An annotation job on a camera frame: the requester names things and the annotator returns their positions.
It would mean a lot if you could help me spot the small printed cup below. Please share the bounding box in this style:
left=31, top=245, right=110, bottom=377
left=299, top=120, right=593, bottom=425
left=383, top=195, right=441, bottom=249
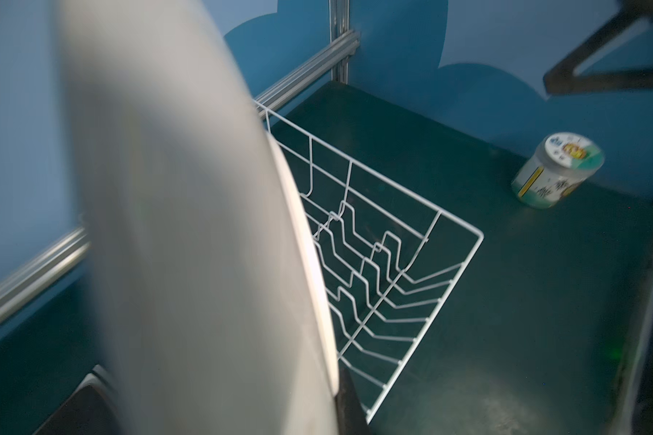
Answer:
left=511, top=132, right=605, bottom=210

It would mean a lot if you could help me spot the white round plate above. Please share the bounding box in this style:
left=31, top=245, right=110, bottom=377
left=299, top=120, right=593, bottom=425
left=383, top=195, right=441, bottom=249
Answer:
left=56, top=1, right=338, bottom=434

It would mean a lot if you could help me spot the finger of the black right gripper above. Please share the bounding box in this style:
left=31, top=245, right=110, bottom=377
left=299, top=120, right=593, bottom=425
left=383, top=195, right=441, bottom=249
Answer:
left=542, top=0, right=653, bottom=97

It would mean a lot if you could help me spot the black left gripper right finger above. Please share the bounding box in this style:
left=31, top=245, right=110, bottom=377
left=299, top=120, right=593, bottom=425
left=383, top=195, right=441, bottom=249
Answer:
left=335, top=365, right=371, bottom=435

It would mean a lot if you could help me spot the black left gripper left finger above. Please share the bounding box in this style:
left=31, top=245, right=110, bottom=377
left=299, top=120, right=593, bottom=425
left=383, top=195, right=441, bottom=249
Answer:
left=34, top=364, right=123, bottom=435

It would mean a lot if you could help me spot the white wire dish rack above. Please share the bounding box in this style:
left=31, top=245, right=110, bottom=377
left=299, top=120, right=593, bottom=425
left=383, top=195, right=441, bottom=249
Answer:
left=258, top=104, right=484, bottom=421

